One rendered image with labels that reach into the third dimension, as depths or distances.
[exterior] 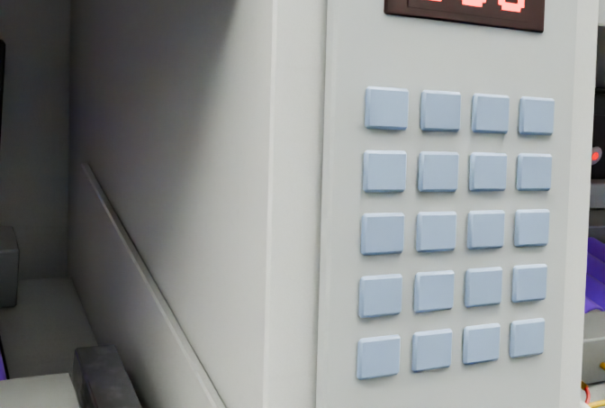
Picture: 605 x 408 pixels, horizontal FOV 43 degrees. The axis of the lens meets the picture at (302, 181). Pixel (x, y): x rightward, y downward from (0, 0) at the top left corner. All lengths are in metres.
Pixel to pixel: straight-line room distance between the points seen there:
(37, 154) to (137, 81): 0.11
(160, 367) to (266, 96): 0.09
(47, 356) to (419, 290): 0.15
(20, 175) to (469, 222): 0.22
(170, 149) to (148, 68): 0.03
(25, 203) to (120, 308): 0.10
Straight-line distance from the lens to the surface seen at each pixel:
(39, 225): 0.35
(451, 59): 0.18
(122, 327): 0.26
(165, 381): 0.22
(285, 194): 0.16
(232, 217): 0.18
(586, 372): 0.33
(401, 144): 0.17
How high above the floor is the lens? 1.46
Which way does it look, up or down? 3 degrees down
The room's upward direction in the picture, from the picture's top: 2 degrees clockwise
